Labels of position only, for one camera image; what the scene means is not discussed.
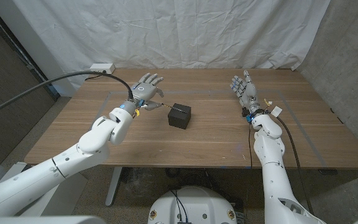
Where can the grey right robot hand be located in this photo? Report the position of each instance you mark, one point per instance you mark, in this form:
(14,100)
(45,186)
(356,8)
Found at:
(249,93)

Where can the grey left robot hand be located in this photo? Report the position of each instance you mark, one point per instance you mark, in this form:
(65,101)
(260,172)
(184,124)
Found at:
(143,91)

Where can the black yellow striped pen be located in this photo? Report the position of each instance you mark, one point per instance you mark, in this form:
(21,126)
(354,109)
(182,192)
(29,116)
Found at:
(174,108)

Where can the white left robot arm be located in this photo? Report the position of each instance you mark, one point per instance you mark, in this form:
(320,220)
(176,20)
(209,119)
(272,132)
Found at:
(42,177)

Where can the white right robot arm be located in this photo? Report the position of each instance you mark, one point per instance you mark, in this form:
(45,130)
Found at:
(273,183)

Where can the black box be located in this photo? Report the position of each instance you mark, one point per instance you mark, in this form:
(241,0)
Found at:
(179,119)

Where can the white power strip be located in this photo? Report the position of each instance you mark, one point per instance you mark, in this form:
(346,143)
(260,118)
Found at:
(102,68)

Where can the grey tape outline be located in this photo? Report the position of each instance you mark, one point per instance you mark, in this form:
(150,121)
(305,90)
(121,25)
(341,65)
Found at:
(197,92)

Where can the white backdrop cloth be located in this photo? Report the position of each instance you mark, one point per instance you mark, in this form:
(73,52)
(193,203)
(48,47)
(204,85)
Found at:
(179,31)

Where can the grey table leg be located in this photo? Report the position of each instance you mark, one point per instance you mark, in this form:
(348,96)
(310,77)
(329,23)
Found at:
(113,186)

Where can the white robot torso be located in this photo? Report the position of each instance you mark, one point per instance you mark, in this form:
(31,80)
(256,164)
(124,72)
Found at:
(194,205)

